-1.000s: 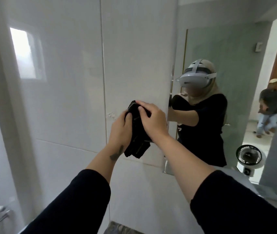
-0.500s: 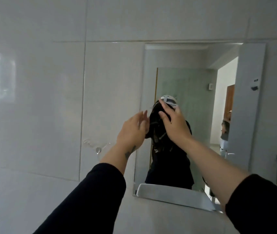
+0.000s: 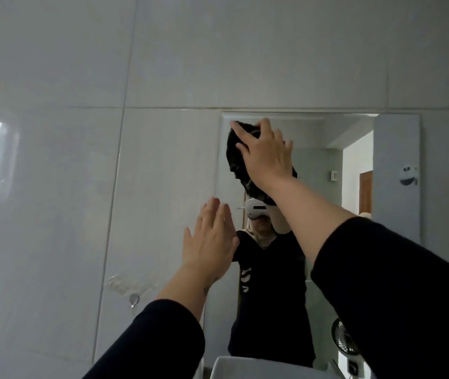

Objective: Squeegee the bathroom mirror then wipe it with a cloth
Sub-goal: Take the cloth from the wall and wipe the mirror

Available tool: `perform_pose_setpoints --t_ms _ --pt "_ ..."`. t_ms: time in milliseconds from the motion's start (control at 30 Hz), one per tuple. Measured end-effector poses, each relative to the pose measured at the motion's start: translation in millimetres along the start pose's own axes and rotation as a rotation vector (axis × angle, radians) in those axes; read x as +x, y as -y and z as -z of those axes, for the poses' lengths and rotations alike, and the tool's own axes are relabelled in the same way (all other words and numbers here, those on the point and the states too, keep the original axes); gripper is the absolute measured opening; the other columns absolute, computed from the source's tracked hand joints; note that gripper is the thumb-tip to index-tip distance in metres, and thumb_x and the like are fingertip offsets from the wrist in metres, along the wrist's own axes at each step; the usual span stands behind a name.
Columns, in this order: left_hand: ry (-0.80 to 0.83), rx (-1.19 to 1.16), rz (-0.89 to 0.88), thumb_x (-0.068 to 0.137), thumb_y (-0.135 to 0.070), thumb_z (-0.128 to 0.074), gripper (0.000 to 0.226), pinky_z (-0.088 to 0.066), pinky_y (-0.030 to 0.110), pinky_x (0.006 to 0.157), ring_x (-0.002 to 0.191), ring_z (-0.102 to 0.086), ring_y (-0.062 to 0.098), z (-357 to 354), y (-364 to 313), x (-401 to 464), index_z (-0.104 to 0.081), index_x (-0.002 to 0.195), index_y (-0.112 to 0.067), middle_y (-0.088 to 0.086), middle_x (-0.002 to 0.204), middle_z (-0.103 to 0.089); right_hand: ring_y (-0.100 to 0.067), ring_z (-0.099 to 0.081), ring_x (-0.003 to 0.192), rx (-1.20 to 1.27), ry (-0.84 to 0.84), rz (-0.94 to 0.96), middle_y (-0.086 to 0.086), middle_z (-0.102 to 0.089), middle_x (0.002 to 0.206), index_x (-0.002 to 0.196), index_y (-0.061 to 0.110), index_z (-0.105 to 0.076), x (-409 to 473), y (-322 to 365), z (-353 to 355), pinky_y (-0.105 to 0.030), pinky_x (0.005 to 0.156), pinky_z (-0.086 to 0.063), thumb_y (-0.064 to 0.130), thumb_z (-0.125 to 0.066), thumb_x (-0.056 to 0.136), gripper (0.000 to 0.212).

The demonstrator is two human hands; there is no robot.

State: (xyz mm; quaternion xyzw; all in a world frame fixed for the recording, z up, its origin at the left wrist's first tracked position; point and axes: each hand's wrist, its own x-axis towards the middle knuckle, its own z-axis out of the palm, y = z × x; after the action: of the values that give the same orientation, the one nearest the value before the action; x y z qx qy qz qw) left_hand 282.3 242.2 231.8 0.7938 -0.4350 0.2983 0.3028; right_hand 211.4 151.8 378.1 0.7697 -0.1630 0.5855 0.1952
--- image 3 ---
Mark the person's right forearm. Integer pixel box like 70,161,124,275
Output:
266,175,449,379

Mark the dark cleaning cloth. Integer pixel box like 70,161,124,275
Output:
226,121,298,206

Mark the person's right hand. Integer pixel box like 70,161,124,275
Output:
230,118,294,194

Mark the person's left forearm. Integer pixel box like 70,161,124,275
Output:
82,264,220,379

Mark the person's left hand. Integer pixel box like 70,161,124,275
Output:
182,197,240,281

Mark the clear adhesive wall hook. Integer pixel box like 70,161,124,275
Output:
107,275,158,309

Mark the small black fan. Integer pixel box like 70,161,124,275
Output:
331,317,371,379

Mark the white ceramic sink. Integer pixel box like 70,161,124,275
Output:
210,356,343,379

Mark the frameless wall mirror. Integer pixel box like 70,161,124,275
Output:
203,111,421,379

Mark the round face sticker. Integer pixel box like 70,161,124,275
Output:
400,163,420,187

